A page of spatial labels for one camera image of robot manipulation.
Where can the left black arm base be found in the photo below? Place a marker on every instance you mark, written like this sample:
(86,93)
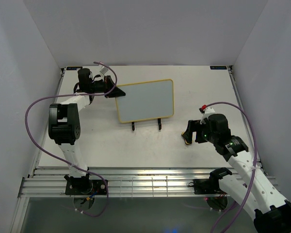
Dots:
(84,186)

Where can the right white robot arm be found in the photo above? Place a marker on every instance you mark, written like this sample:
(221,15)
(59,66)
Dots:
(268,208)

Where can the yellow framed whiteboard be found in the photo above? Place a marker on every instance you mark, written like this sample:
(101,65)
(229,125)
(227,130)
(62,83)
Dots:
(146,101)

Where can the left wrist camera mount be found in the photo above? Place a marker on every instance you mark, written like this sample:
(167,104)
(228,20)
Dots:
(102,72)

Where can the dark corner label sticker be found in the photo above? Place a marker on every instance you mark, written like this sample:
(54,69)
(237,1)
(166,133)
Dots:
(218,67)

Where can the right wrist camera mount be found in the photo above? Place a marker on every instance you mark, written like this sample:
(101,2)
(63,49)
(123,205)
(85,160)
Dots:
(206,112)

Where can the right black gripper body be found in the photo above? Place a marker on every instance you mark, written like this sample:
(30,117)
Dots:
(203,133)

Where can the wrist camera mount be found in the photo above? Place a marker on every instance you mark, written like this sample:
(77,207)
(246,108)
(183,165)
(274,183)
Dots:
(102,72)
(206,112)

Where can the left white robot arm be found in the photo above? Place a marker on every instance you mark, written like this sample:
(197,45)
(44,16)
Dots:
(64,126)

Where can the yellow black whiteboard eraser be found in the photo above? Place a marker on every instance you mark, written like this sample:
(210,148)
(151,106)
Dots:
(187,137)

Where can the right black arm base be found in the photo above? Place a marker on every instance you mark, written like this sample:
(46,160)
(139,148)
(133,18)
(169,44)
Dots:
(211,184)

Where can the black metal whiteboard stand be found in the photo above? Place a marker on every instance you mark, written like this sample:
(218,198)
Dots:
(149,122)

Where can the left dark corner label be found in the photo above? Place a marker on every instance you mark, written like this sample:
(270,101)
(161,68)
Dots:
(73,68)

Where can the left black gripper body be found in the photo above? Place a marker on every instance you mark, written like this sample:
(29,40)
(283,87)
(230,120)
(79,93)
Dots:
(105,87)

